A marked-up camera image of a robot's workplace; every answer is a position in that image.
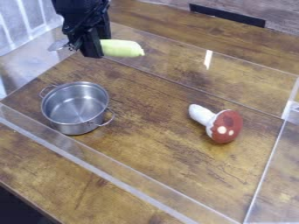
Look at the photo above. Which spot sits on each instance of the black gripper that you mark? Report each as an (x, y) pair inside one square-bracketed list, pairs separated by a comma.
[(85, 21)]

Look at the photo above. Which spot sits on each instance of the small steel pot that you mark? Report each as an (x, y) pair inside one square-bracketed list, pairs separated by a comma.
[(75, 107)]

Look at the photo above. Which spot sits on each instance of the black strip on table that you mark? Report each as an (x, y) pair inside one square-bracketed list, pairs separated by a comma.
[(248, 20)]

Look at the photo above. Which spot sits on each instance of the red toy mushroom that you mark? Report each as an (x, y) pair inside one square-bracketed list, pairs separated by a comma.
[(224, 125)]

